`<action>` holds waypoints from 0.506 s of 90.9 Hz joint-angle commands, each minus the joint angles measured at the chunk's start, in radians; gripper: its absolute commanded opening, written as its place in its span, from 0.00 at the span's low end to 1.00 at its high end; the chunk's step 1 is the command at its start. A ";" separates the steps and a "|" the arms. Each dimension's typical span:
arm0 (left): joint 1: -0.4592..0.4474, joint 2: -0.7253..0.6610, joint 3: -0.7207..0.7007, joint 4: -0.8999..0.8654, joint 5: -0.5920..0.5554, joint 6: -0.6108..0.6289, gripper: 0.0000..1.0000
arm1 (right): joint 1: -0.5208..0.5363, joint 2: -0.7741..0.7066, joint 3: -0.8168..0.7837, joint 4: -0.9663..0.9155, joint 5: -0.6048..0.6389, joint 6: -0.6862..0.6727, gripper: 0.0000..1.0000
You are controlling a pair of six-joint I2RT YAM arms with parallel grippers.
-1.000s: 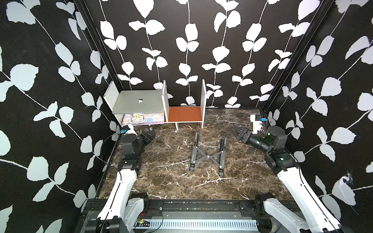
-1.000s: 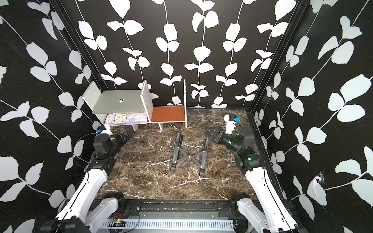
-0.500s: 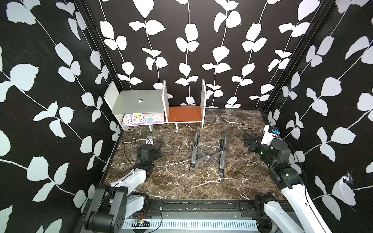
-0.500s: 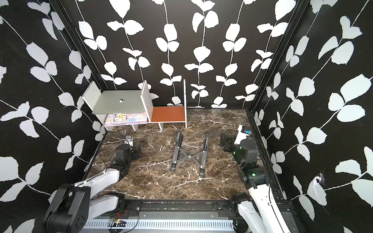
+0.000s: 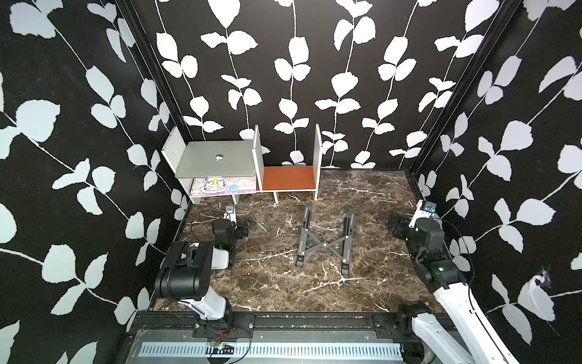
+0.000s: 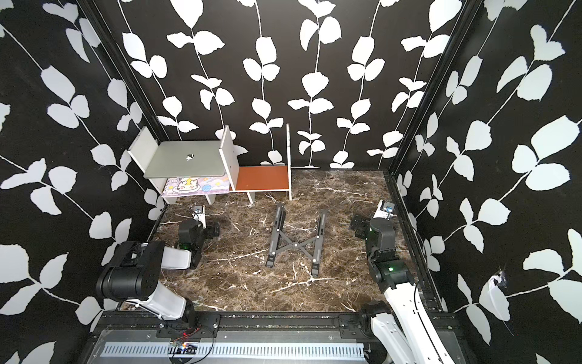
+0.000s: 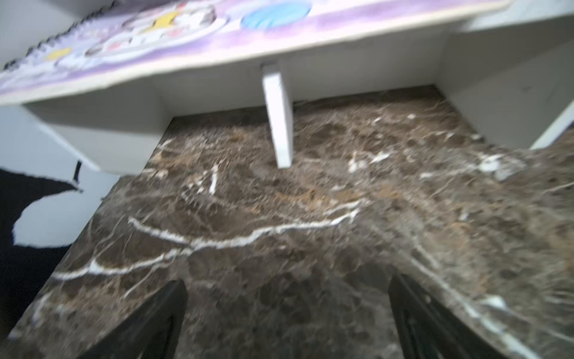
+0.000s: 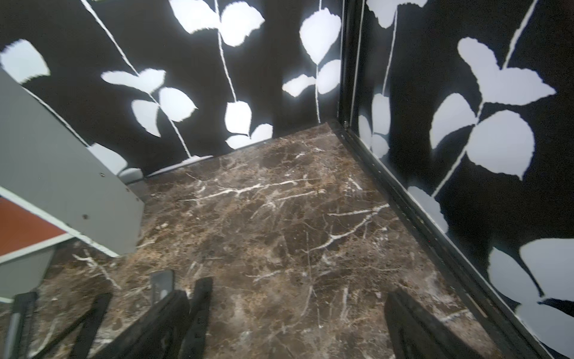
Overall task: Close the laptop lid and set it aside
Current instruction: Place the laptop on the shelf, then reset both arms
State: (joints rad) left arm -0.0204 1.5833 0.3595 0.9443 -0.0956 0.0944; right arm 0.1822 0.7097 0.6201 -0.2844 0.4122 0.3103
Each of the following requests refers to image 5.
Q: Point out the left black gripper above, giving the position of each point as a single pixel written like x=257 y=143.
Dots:
x=240 y=230

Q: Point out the black front rail base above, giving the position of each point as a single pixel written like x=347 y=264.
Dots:
x=382 y=325

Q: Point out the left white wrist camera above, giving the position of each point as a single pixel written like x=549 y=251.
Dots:
x=230 y=214

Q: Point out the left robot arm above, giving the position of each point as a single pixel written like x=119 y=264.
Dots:
x=185 y=274

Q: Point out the silver laptop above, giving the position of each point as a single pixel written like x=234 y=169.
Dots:
x=203 y=159

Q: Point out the black folding laptop stand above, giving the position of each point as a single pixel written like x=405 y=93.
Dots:
x=342 y=247

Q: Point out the cartoon cover notebook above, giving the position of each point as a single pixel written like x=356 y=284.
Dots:
x=222 y=186

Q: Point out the white and brown desk shelf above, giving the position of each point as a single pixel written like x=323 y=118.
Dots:
x=270 y=179

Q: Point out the white slotted cable duct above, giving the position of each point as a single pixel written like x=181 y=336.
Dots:
x=266 y=350

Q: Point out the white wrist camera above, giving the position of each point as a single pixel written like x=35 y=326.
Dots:
x=230 y=214
x=424 y=209

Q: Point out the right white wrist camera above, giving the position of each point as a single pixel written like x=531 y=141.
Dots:
x=424 y=209

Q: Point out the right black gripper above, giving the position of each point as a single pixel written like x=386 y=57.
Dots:
x=404 y=229

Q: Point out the small circuit board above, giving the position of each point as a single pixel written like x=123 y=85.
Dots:
x=221 y=349

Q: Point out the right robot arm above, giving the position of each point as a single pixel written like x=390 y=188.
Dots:
x=433 y=263

